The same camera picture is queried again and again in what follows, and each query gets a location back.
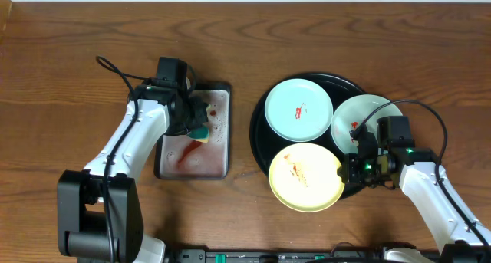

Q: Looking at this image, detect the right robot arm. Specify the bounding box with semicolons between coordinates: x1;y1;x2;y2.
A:
338;130;490;262

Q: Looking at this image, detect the black rectangular soapy tray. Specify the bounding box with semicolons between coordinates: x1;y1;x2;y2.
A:
153;82;231;179

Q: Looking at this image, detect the light blue plate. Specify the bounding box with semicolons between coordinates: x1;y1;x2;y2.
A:
264;78;334;142
331;94;389;154

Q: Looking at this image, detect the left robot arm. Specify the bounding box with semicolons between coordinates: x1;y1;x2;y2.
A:
57;77;207;262

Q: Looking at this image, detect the yellow plate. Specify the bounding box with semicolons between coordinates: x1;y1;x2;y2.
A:
268;143;344;213

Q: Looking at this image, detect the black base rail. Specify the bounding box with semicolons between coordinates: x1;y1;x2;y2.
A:
163;247;389;263

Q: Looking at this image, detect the green yellow sponge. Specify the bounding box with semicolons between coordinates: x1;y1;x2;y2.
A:
187;104;211;143

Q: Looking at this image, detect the black round serving tray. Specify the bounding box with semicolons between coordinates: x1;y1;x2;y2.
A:
249;72;367;176

